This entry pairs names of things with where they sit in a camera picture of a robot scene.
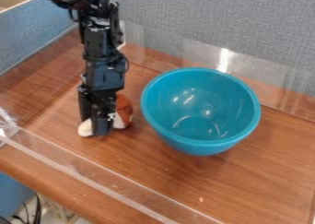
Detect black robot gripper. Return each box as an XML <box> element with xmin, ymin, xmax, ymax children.
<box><xmin>78</xmin><ymin>51</ymin><xmax>129</xmax><ymax>136</ymax></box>

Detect black cables under table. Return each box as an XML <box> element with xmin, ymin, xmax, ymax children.
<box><xmin>0</xmin><ymin>194</ymin><xmax>43</xmax><ymax>224</ymax></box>

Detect brown and white toy mushroom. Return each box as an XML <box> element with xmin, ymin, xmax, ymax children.
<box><xmin>78</xmin><ymin>94</ymin><xmax>134</xmax><ymax>137</ymax></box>

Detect blue plastic bowl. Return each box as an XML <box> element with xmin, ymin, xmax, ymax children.
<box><xmin>141</xmin><ymin>67</ymin><xmax>261</xmax><ymax>156</ymax></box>

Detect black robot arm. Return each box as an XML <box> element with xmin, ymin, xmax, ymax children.
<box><xmin>50</xmin><ymin>0</ymin><xmax>130</xmax><ymax>136</ymax></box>

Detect clear acrylic barrier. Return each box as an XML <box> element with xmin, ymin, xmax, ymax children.
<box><xmin>122</xmin><ymin>21</ymin><xmax>315</xmax><ymax>97</ymax></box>
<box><xmin>0</xmin><ymin>108</ymin><xmax>224</xmax><ymax>224</ymax></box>

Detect clear acrylic front barrier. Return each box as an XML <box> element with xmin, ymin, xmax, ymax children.
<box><xmin>0</xmin><ymin>108</ymin><xmax>224</xmax><ymax>224</ymax></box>

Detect clear acrylic back barrier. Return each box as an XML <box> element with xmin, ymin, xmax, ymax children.
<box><xmin>122</xmin><ymin>21</ymin><xmax>315</xmax><ymax>97</ymax></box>

